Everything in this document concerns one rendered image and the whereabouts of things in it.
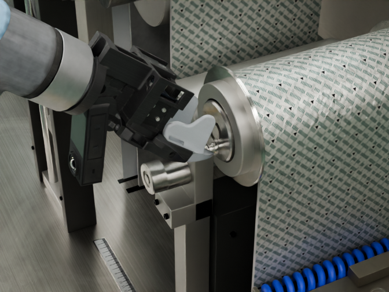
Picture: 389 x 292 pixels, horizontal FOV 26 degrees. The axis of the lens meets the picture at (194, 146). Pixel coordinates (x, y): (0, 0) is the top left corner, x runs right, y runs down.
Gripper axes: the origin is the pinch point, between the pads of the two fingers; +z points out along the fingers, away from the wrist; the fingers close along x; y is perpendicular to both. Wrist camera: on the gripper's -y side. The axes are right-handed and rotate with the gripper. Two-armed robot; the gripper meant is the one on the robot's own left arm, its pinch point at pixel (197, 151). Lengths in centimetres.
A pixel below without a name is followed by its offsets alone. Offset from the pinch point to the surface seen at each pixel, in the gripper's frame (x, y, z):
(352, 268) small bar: -10.2, -2.7, 25.2
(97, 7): 68, -6, 21
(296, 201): -5.9, 1.2, 13.0
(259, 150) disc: -6.5, 5.4, 1.5
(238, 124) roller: -4.1, 6.4, -1.2
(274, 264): -5.9, -7.9, 17.4
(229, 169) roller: -2.5, 0.5, 3.6
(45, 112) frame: 37.5, -17.5, 4.1
